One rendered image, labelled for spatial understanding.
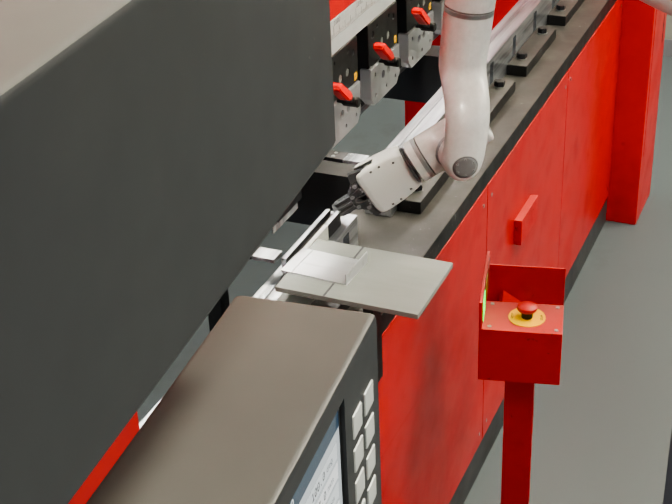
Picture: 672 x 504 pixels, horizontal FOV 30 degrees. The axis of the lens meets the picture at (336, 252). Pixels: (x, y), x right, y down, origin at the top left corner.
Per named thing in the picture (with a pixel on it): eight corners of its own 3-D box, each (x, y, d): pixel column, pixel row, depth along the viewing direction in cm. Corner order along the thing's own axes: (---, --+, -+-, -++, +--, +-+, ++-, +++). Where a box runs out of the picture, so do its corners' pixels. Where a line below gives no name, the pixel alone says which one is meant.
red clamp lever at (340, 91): (343, 81, 212) (361, 99, 221) (321, 78, 214) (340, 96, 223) (341, 91, 212) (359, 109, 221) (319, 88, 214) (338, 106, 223)
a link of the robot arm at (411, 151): (433, 164, 244) (420, 172, 245) (410, 130, 240) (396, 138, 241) (441, 183, 237) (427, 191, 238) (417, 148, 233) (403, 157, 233)
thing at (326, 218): (297, 275, 226) (296, 261, 224) (282, 272, 227) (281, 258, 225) (341, 224, 241) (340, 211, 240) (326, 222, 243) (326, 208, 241)
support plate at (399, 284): (417, 319, 208) (417, 314, 207) (275, 291, 217) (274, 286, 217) (453, 267, 222) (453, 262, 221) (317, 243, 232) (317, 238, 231)
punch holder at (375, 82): (371, 109, 238) (369, 26, 230) (330, 103, 241) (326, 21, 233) (399, 80, 250) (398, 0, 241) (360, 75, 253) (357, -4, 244)
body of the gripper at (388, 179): (425, 172, 244) (377, 202, 246) (398, 133, 240) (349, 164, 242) (432, 190, 238) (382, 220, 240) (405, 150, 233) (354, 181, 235)
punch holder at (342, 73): (329, 152, 222) (325, 64, 214) (286, 145, 225) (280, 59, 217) (361, 119, 234) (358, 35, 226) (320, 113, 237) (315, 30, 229)
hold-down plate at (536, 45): (526, 77, 327) (526, 66, 325) (506, 74, 328) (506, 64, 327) (556, 38, 350) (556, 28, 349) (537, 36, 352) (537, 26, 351)
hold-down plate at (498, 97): (479, 138, 295) (479, 127, 294) (457, 135, 297) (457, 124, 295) (515, 91, 319) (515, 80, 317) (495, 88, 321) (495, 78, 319)
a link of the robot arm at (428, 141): (441, 184, 236) (431, 161, 244) (501, 147, 234) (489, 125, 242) (419, 152, 232) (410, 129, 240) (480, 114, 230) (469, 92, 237)
